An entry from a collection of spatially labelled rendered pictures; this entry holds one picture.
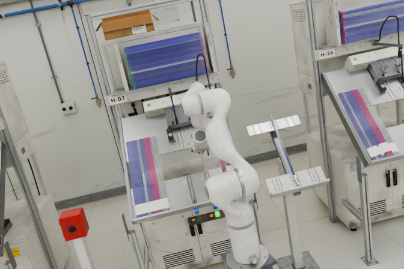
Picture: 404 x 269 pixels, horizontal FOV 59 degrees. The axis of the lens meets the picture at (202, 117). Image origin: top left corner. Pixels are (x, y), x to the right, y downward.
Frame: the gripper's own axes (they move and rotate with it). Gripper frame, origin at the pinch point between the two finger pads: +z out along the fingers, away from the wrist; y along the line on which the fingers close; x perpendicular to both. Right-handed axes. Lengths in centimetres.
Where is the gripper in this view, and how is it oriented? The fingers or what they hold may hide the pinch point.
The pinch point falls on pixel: (200, 151)
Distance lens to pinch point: 227.0
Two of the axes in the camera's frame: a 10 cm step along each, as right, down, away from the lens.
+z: 0.1, 3.5, 9.4
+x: 2.3, 9.1, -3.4
